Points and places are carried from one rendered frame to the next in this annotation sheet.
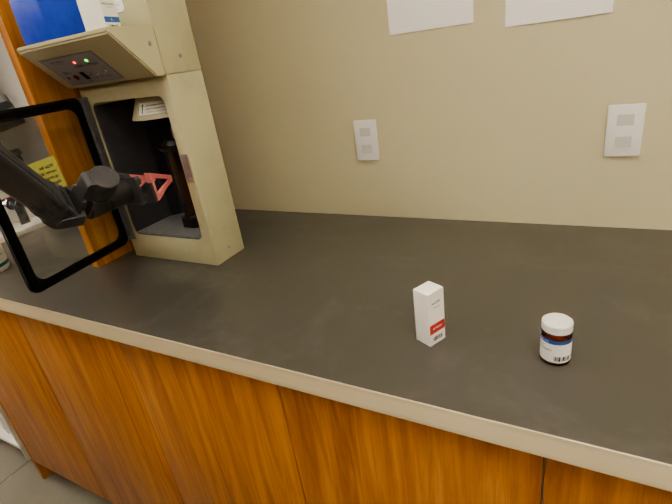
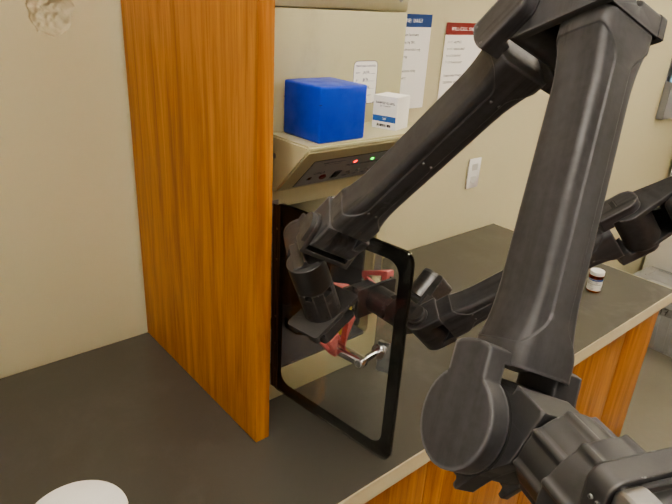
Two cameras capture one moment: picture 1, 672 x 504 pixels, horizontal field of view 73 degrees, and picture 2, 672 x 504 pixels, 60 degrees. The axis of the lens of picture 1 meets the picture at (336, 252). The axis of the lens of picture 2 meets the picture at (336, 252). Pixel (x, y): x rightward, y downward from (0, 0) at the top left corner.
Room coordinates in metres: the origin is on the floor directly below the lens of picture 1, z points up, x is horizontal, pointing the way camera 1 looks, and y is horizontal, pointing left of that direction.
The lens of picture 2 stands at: (0.84, 1.50, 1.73)
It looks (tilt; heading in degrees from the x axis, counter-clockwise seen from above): 24 degrees down; 287
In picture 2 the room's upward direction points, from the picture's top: 4 degrees clockwise
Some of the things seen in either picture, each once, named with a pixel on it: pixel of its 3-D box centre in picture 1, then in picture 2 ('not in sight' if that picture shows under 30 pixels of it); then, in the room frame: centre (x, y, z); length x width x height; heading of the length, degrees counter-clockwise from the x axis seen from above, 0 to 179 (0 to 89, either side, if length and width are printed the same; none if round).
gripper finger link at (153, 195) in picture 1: (152, 183); not in sight; (1.09, 0.41, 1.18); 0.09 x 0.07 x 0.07; 147
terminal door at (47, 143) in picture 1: (55, 192); (331, 330); (1.10, 0.65, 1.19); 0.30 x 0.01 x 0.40; 156
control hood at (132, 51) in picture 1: (89, 61); (356, 157); (1.12, 0.48, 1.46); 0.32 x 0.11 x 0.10; 59
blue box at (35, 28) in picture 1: (51, 19); (324, 109); (1.17, 0.55, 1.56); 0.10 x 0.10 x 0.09; 59
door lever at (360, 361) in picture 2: not in sight; (352, 349); (1.04, 0.70, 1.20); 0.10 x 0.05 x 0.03; 156
